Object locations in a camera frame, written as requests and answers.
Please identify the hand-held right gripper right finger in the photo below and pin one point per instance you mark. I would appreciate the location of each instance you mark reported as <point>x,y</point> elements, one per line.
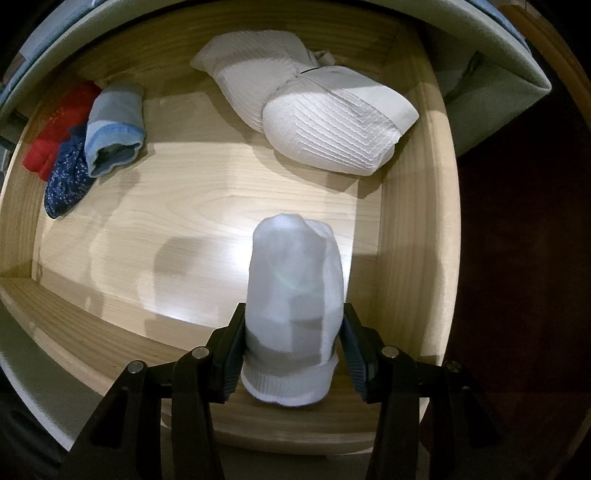
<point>358,364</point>

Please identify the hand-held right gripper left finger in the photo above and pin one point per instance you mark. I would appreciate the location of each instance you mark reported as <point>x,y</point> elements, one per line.
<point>233,364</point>

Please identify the white sock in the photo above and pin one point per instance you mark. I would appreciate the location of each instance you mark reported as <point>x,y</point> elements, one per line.
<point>291,286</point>

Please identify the wooden drawer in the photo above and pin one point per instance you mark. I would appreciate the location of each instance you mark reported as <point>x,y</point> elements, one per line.
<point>184,207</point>

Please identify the red sock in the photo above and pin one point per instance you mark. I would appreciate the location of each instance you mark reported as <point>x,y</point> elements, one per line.
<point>55,129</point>

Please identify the cream ribbed sock bundle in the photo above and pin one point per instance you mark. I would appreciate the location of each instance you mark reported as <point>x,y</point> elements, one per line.
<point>323,124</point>

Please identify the dark blue speckled sock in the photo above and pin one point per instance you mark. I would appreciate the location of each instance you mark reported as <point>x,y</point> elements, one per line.
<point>67,180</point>

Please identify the blue and grey rolled sock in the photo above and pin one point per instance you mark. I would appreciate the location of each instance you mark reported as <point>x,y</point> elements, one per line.
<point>115,124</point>

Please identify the mattress with blue trim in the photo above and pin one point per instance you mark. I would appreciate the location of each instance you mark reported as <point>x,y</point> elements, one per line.
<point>18,78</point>

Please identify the curved wooden rail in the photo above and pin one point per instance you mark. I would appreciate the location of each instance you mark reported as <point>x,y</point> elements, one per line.
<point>549,41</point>

